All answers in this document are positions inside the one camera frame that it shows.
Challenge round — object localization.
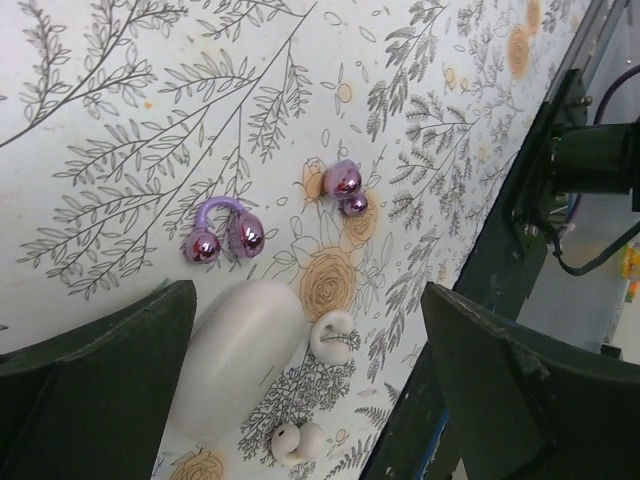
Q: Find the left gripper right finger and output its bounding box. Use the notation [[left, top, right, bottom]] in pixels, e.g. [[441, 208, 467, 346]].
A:
[[422, 283, 639, 479]]

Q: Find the purple earbud right one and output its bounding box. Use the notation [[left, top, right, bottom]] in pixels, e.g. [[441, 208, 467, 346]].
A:
[[322, 159, 368, 217]]

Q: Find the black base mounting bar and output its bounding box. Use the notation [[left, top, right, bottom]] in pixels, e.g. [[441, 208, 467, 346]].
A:
[[362, 67, 640, 480]]

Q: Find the white earbud one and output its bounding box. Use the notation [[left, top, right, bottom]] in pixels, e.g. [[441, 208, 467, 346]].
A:
[[309, 310, 355, 366], [271, 422, 325, 466]]

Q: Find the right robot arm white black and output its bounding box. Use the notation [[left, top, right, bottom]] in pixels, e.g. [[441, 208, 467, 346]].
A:
[[551, 122, 639, 203]]

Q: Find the floral patterned table mat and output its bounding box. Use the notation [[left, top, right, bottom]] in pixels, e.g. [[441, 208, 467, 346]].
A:
[[1, 1, 589, 479]]

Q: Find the purple earbud near case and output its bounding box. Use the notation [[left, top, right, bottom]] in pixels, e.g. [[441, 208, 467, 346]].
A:
[[184, 196, 266, 264]]

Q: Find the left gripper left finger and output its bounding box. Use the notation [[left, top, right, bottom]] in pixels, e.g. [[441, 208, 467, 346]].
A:
[[1, 280, 197, 479]]

